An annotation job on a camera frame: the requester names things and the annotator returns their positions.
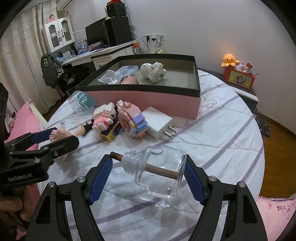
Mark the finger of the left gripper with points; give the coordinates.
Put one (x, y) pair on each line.
(18, 153)
(42, 135)

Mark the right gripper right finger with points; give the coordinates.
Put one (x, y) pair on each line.
(243, 220)

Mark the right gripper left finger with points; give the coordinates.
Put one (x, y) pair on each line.
(49, 220)

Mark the small doll blue dress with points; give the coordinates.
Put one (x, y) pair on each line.
(61, 132)

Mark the blue yellow small box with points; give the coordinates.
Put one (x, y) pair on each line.
(110, 134)

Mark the white pink block cat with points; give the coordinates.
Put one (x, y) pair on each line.
(103, 117)

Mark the pink pastel block figure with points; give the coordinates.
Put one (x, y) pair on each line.
(131, 119)

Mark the clear glass diffuser bottle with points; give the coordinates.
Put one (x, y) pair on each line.
(159, 170)

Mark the white cup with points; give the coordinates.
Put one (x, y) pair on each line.
(109, 78)

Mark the white power adapter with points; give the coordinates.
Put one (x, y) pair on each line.
(159, 124)

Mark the clear plastic card box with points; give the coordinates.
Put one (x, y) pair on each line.
(124, 71)

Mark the white piggy bank figurine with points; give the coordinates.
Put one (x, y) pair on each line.
(154, 72)

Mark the rose gold metal canister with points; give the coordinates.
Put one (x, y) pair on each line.
(129, 80)

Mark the person left hand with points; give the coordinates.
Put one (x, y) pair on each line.
(16, 211)

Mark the pink bedding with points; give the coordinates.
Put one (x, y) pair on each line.
(276, 214)

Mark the black office chair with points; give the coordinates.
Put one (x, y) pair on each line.
(67, 79)

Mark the beige curtain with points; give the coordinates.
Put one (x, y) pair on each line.
(22, 46)

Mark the black floor scale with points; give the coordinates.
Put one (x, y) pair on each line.
(263, 127)

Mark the striped white table cover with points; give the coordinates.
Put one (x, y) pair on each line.
(224, 140)

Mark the white glass door cabinet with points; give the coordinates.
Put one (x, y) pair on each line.
(58, 34)

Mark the white computer desk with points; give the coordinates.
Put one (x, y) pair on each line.
(101, 57)

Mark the low black white cabinet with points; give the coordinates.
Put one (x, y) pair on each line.
(248, 96)

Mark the black computer monitor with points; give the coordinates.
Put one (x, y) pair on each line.
(96, 34)

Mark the orange lid water bottle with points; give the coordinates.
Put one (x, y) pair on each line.
(136, 47)

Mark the red cartoon storage box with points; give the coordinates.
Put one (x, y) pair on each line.
(239, 78)

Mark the white air conditioner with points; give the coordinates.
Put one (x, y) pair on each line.
(62, 4)

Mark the pink storage box black rim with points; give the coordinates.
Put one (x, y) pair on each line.
(178, 94)

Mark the snack bag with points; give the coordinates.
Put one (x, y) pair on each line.
(159, 50)

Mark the small black speaker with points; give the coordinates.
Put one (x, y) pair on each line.
(116, 9)

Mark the orange octopus plush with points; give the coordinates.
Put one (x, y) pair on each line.
(229, 61)

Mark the wall power outlet strip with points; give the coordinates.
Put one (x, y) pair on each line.
(153, 37)

